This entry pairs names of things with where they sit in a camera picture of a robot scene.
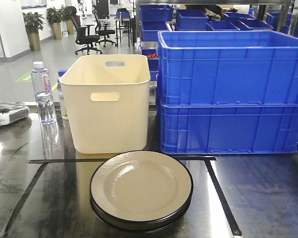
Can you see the black office chair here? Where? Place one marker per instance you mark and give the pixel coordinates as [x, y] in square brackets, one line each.
[102, 30]
[83, 36]

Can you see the white remote controller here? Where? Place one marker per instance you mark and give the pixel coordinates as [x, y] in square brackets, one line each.
[10, 113]

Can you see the potted green plant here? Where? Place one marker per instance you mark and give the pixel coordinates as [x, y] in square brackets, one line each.
[33, 22]

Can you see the beige plate black rim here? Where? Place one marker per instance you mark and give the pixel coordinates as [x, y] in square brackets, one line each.
[140, 226]
[141, 186]

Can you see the cream plastic storage bin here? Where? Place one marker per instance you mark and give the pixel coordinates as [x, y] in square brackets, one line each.
[107, 100]

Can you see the white bottle blue cap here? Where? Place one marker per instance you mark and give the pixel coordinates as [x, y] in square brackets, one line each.
[64, 113]

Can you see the clear water bottle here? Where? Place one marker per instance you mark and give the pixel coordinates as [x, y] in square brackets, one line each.
[43, 93]

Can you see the lower blue plastic crate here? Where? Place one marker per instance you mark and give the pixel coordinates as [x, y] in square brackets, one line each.
[268, 129]

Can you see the blue plastic crate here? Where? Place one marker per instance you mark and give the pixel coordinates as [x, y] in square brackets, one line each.
[268, 129]
[228, 67]

